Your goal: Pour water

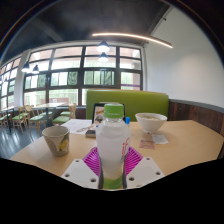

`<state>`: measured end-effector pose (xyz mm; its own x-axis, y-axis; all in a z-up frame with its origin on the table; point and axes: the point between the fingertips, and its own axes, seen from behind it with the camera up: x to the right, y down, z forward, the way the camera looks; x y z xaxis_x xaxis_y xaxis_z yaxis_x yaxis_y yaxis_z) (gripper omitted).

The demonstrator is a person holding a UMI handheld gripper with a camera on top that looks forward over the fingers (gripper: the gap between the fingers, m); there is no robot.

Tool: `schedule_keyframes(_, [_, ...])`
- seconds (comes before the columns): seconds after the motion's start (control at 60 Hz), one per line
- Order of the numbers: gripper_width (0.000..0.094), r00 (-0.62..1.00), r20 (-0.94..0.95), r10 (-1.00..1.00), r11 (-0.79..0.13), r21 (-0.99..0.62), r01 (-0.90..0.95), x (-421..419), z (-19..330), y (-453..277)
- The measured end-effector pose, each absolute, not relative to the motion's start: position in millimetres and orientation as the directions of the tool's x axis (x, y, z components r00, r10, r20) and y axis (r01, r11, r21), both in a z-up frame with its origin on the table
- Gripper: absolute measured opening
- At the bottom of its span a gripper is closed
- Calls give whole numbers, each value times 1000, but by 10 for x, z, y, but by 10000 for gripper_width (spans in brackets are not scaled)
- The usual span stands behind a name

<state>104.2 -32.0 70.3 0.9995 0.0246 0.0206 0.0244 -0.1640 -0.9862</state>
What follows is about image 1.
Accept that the large black-framed window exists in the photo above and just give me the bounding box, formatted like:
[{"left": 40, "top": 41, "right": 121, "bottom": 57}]
[{"left": 0, "top": 45, "right": 144, "bottom": 111}]

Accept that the patterned beige cup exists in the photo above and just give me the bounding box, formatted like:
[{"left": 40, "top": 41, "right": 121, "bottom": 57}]
[{"left": 41, "top": 125, "right": 71, "bottom": 158}]

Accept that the group of green-seated wooden chairs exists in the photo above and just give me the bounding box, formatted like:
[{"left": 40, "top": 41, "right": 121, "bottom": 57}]
[{"left": 0, "top": 103, "right": 78, "bottom": 134}]

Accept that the green upholstered bench backrest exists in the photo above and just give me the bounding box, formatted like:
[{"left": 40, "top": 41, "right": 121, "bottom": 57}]
[{"left": 85, "top": 89, "right": 170, "bottom": 122}]

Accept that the group of pendant lamps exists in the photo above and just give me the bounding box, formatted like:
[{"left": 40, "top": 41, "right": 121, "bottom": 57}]
[{"left": 20, "top": 40, "right": 111, "bottom": 75}]

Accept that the white printed paper sheet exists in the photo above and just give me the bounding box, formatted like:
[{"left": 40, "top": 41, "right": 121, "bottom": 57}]
[{"left": 60, "top": 118, "right": 96, "bottom": 135}]

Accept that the white paper packet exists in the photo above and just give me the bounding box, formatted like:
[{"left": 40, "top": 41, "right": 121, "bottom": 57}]
[{"left": 151, "top": 133, "right": 170, "bottom": 145}]

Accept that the green-capped white drink bottle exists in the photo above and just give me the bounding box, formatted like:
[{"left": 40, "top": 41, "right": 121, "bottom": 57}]
[{"left": 95, "top": 102, "right": 132, "bottom": 191}]

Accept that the white ceramic bowl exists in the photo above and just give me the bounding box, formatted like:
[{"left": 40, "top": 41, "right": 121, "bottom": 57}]
[{"left": 134, "top": 112, "right": 168, "bottom": 134}]

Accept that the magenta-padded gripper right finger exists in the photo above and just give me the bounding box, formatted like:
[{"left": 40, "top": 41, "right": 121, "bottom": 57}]
[{"left": 123, "top": 145, "right": 166, "bottom": 190}]

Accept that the reddish brown sachet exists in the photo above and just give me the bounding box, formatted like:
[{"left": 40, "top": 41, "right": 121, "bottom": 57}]
[{"left": 138, "top": 139, "right": 156, "bottom": 150}]

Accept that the light wooden pen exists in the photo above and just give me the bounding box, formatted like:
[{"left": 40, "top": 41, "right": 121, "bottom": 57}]
[{"left": 76, "top": 124, "right": 96, "bottom": 133}]

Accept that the long curved light strip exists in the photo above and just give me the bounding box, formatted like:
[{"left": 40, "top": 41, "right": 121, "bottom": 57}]
[{"left": 91, "top": 32, "right": 174, "bottom": 50}]

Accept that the light wooden dining table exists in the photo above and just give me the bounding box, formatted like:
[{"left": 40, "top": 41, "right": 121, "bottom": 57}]
[{"left": 33, "top": 102, "right": 66, "bottom": 110}]

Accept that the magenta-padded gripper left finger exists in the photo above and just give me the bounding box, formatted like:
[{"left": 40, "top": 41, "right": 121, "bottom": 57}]
[{"left": 61, "top": 146, "right": 103, "bottom": 190}]

